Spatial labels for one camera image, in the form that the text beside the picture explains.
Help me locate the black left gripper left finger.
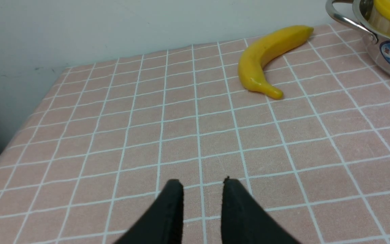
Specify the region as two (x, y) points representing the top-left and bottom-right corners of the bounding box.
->
(114, 179), (184, 244)

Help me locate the yellow plastic banana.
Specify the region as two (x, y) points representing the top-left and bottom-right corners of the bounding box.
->
(237, 25), (314, 99)

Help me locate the stainless steel pot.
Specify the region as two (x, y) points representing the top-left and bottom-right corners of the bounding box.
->
(325, 0), (390, 75)

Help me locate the pink checkered tablecloth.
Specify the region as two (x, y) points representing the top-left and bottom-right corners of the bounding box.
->
(0, 23), (390, 244)

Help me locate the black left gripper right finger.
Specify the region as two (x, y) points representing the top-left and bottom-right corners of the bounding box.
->
(221, 177), (300, 244)

